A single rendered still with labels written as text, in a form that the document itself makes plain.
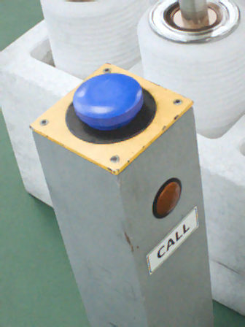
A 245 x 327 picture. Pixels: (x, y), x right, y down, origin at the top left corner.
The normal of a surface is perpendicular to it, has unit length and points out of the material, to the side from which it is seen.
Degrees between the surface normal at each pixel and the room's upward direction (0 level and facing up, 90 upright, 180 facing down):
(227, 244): 90
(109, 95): 0
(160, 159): 90
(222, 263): 90
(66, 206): 90
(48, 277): 0
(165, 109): 0
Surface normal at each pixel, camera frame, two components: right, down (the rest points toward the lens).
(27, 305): -0.14, -0.70
